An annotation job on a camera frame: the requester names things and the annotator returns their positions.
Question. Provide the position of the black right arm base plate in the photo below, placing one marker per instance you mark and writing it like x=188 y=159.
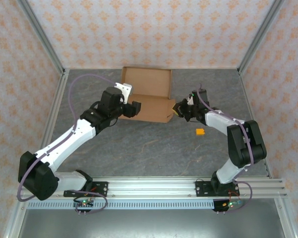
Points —
x=201 y=188

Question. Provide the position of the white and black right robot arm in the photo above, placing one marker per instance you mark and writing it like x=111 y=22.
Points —
x=245 y=141

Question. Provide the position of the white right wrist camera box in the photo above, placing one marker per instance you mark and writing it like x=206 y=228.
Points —
x=190 y=99

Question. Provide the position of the aluminium table side rail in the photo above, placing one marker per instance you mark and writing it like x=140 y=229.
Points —
x=250 y=106
x=55 y=106

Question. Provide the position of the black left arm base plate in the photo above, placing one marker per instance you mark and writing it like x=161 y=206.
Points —
x=101 y=188

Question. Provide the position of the grey metal sheet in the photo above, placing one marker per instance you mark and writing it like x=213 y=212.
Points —
x=151 y=224

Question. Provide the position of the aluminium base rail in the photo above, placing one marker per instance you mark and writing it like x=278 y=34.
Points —
x=151 y=188

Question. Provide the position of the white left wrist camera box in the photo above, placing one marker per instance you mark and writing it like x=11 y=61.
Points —
x=125 y=89

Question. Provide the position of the small orange block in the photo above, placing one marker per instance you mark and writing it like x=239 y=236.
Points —
x=200 y=132

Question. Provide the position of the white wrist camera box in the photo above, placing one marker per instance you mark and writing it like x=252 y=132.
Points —
x=125 y=89
x=190 y=99

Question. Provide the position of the aluminium frame post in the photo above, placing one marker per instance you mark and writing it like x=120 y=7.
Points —
x=39 y=34
x=260 y=34

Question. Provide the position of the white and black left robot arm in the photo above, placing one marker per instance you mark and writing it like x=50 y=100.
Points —
x=64 y=138

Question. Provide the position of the brown cardboard box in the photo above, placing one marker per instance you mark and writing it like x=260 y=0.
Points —
x=151 y=109

